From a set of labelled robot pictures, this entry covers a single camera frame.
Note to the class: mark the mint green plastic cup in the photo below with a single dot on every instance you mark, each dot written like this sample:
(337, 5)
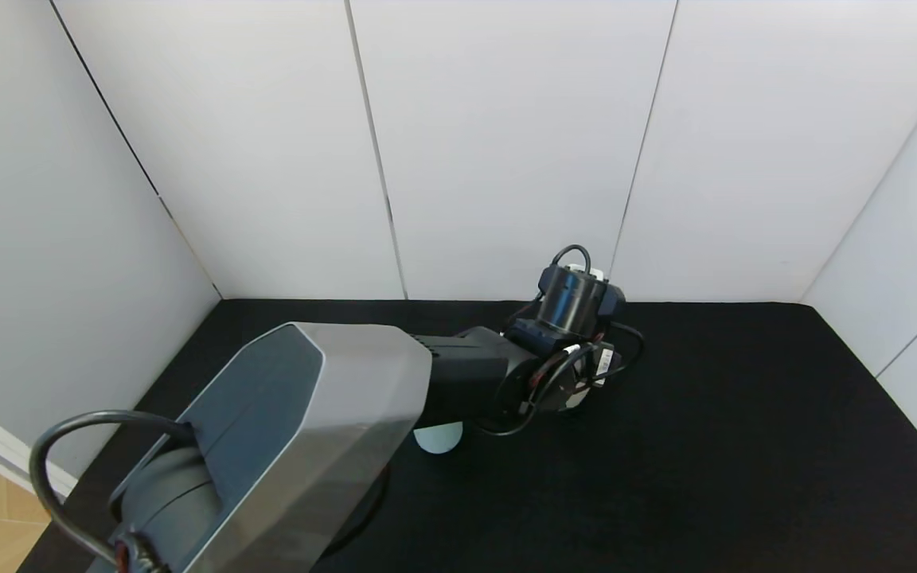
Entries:
(438, 439)

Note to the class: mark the beige plastic cup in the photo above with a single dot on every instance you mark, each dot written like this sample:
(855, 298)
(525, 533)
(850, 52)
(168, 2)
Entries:
(582, 398)

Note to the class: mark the grey and black left robot arm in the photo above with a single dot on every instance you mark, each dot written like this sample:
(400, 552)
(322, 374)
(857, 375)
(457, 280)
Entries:
(307, 414)

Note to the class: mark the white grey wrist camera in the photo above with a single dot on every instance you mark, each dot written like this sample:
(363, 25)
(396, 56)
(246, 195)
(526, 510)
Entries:
(586, 272)

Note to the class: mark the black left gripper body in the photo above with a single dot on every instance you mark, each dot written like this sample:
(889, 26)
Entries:
(604, 365)

